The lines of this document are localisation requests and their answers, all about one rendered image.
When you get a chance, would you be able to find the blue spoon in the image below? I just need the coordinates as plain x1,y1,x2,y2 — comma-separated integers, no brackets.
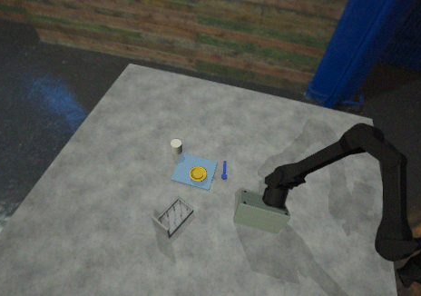
221,161,227,180

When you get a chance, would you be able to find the light blue mat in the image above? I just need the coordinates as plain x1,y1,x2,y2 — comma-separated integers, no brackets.
171,153,218,191

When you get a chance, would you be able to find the beige cylinder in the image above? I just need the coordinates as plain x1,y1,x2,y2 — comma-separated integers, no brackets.
171,139,182,154

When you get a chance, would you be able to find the yellow plate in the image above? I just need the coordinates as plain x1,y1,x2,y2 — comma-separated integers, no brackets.
190,166,207,182

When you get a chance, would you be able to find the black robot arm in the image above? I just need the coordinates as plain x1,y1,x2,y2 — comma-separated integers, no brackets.
262,123,421,288

